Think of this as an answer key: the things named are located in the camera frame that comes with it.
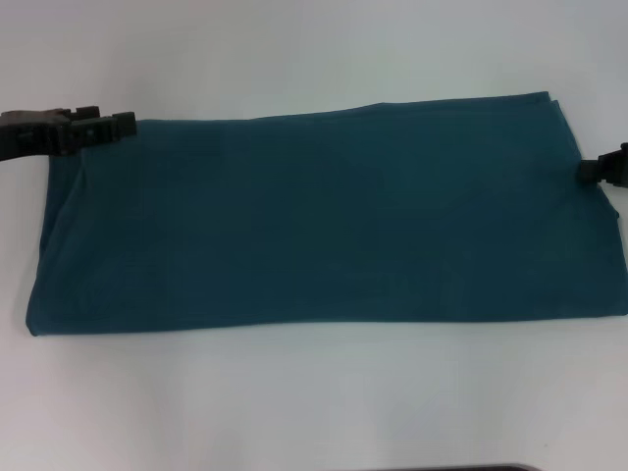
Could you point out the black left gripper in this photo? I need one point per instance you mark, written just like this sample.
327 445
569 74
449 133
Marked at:
27 135

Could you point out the teal t-shirt with FREE print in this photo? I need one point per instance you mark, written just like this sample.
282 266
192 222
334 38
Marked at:
319 221

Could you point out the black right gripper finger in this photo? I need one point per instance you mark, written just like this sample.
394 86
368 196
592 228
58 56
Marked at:
606 169

